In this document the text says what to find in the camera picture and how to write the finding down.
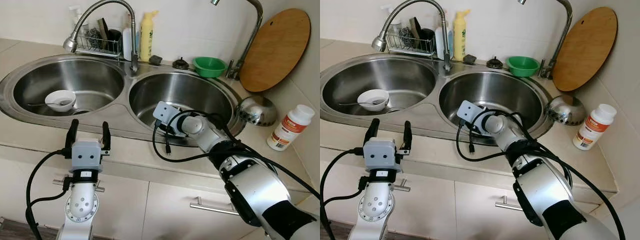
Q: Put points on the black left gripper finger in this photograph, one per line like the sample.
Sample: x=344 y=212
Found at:
x=106 y=135
x=407 y=135
x=371 y=132
x=72 y=134

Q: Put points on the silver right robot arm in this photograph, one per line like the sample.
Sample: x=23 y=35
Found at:
x=555 y=195
x=255 y=190

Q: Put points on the thin grey spoon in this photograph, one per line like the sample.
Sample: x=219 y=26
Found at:
x=350 y=104
x=42 y=104

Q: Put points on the white bowl in sink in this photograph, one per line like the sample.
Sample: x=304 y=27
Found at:
x=372 y=95
x=57 y=96

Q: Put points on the stainless steel double sink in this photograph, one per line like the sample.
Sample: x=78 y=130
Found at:
x=400 y=80
x=75 y=80

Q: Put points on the white bottle orange label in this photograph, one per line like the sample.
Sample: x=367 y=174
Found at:
x=290 y=127
x=595 y=127

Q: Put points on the white base cabinet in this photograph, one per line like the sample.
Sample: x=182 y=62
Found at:
x=470 y=215
x=165 y=210

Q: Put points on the dark grey sponge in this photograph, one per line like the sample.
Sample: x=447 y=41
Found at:
x=469 y=59
x=155 y=59

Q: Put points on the white blue bottle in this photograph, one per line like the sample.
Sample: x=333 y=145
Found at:
x=127 y=45
x=439 y=45

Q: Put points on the black cup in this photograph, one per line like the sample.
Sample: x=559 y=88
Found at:
x=427 y=36
x=115 y=37

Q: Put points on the steel wool scrubber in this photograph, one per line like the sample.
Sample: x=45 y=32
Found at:
x=92 y=35
x=406 y=34

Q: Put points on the black sink stopper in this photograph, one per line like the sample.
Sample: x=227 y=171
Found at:
x=180 y=63
x=494 y=63

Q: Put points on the yellow detergent bottle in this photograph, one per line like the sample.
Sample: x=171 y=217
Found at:
x=146 y=40
x=460 y=40

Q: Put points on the clear pump soap bottle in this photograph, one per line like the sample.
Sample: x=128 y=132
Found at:
x=75 y=20
x=387 y=19

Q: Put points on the green plastic bowl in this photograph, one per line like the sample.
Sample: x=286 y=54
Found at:
x=210 y=67
x=522 y=67

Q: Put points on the oval wooden cutting board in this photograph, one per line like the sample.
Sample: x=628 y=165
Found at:
x=275 y=50
x=585 y=50

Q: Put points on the smooth gooseneck steel faucet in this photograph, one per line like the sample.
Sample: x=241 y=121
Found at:
x=559 y=47
x=248 y=47

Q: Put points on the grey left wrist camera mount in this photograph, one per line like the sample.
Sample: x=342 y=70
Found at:
x=382 y=155
x=87 y=156

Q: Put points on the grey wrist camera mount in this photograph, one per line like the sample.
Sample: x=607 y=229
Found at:
x=467 y=112
x=87 y=156
x=164 y=114
x=382 y=155

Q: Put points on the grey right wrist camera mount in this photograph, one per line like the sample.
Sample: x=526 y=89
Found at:
x=164 y=114
x=467 y=112

